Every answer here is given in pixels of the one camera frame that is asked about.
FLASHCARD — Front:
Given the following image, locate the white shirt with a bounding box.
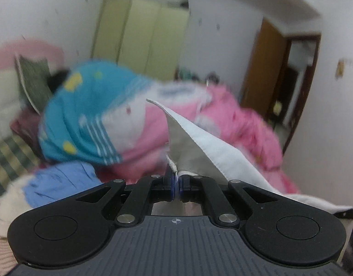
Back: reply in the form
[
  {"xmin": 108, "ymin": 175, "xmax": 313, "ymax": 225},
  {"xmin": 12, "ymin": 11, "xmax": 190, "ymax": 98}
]
[{"xmin": 147, "ymin": 99, "xmax": 353, "ymax": 219}]

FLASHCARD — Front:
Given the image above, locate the blue garment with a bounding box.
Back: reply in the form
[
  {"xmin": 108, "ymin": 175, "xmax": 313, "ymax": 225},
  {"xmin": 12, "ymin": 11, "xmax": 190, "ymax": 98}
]
[{"xmin": 23, "ymin": 161, "xmax": 102, "ymax": 208}]

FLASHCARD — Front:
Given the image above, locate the cream padded headboard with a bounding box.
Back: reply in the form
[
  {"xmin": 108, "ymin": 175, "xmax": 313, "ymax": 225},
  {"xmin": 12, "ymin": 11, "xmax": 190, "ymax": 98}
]
[{"xmin": 0, "ymin": 68, "xmax": 22, "ymax": 141}]

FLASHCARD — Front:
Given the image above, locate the beige checked knit garment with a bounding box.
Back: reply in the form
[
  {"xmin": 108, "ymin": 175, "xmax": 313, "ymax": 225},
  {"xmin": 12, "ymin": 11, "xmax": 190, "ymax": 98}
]
[{"xmin": 0, "ymin": 237, "xmax": 17, "ymax": 275}]

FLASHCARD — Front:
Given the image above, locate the cream sweater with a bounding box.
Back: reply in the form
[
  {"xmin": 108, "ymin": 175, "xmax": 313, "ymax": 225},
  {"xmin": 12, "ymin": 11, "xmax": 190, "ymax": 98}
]
[{"xmin": 0, "ymin": 174, "xmax": 34, "ymax": 238}]

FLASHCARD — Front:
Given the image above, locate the pink grey blue duvet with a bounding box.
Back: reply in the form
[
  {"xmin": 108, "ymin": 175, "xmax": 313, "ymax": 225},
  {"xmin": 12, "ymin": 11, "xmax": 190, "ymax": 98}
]
[{"xmin": 38, "ymin": 60, "xmax": 298, "ymax": 193}]

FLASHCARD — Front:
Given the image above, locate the maroon garment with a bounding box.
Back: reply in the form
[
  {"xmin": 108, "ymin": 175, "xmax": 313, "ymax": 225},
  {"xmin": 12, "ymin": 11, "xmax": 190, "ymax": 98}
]
[{"xmin": 10, "ymin": 106, "xmax": 43, "ymax": 160}]

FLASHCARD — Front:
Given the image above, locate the brown wooden door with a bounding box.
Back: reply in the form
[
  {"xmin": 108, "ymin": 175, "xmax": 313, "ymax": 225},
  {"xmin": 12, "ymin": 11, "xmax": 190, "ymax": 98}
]
[{"xmin": 241, "ymin": 19, "xmax": 287, "ymax": 117}]

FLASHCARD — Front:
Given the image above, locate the green plaid pillow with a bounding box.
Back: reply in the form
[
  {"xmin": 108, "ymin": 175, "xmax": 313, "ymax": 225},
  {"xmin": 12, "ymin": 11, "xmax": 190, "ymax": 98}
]
[{"xmin": 0, "ymin": 135, "xmax": 40, "ymax": 196}]

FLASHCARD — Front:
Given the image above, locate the pale green wardrobe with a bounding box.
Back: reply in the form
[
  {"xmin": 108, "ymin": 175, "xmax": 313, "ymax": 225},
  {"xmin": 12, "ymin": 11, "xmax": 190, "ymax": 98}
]
[{"xmin": 91, "ymin": 0, "xmax": 189, "ymax": 81}]

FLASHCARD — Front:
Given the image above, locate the dark green cushion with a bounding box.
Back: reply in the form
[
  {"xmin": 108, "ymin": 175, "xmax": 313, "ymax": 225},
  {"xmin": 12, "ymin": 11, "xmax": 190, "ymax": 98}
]
[{"xmin": 15, "ymin": 55, "xmax": 53, "ymax": 115}]

